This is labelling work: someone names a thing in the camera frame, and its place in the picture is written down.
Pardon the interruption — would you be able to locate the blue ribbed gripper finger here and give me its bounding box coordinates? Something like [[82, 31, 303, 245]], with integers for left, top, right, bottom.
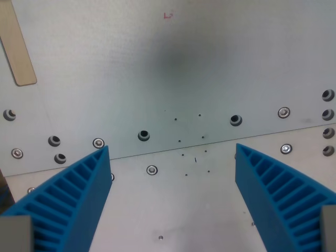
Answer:
[[0, 145, 113, 252], [234, 143, 336, 252]]

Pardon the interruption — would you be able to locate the flat light wooden strip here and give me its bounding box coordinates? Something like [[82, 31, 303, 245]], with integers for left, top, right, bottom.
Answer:
[[0, 0, 37, 87]]

